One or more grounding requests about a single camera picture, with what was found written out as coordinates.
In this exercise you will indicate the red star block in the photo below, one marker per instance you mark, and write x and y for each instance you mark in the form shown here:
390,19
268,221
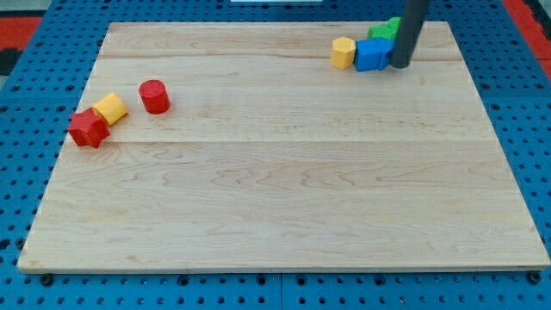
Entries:
87,128

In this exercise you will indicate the yellow hexagon block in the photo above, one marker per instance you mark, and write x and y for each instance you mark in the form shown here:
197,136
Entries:
343,50

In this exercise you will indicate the red cylinder block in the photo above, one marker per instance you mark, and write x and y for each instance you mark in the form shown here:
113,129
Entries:
154,96

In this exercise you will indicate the blue cube block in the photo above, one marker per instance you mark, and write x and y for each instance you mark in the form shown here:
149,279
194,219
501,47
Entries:
373,54

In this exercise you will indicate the green block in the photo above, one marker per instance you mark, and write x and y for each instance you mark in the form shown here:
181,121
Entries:
387,30

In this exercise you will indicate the yellow cylinder block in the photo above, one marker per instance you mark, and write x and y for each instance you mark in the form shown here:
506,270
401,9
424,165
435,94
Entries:
111,108

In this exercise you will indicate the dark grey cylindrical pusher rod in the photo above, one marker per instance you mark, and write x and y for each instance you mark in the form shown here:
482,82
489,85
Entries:
409,30

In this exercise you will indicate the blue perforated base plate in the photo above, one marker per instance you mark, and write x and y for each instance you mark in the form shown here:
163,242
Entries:
49,78

